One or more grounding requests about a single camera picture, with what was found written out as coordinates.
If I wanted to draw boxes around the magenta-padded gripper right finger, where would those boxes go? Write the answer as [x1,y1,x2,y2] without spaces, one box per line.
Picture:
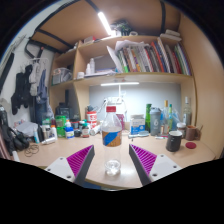
[128,143,184,187]

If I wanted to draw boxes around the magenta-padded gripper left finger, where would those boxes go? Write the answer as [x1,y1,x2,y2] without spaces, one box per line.
[44,144,96,187]

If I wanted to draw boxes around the clear red-capped water bottle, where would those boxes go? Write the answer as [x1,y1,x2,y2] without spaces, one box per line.
[100,105,123,177]

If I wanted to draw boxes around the black mug with white inside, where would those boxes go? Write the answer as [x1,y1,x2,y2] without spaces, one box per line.
[165,130,184,153]

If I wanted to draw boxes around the white bottle with blue label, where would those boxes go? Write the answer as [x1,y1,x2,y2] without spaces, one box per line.
[64,120,75,140]

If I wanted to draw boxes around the green box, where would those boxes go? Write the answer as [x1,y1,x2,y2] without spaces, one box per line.
[54,114,67,138]

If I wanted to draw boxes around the brown jar with white lid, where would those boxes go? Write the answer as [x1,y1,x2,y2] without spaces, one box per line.
[176,122,187,139]

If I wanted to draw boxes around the light blue flat case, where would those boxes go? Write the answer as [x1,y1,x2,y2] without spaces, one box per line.
[128,130,150,139]

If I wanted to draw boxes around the brown ribbed mug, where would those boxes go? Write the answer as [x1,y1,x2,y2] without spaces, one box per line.
[185,124,201,141]

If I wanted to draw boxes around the clear bottle with gold cap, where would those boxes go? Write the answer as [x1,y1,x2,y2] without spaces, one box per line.
[162,99,170,135]

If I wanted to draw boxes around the green bottle with teal cap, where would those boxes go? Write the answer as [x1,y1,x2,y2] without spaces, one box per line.
[167,103,175,133]

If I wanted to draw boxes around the blue and white carton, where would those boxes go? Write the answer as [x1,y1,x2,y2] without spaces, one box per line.
[129,114,146,136]

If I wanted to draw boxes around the dark green glass bottle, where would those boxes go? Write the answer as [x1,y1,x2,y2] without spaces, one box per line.
[144,103,153,133]

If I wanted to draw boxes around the red and white canister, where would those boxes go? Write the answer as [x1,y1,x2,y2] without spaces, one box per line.
[85,111,98,129]

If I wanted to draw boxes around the tall clear glass bottle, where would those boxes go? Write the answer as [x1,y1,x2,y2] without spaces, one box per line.
[182,96,193,127]

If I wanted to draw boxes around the black bag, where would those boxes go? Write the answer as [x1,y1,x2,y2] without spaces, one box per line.
[0,106,31,158]

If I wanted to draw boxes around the pink packet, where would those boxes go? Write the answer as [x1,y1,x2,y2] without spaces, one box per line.
[115,113,126,131]

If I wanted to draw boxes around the dark hanging clothes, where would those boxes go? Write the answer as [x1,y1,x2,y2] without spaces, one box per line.
[10,58,51,116]

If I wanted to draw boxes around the under-shelf LED light strip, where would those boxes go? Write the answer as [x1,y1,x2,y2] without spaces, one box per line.
[100,81,140,87]

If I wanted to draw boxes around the wooden shelf unit with books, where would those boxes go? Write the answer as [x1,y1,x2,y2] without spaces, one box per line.
[49,29,198,134]

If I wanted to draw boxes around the white LED ceiling light bar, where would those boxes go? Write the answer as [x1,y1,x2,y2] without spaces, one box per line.
[97,11,113,37]

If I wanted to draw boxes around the black cord coil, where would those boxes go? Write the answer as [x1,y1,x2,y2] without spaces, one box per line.
[24,143,40,158]

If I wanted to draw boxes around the white wall power outlet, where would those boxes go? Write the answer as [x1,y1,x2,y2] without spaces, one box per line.
[105,97,124,105]

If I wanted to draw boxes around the black metal bed frame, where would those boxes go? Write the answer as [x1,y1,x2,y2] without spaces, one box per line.
[24,0,168,54]

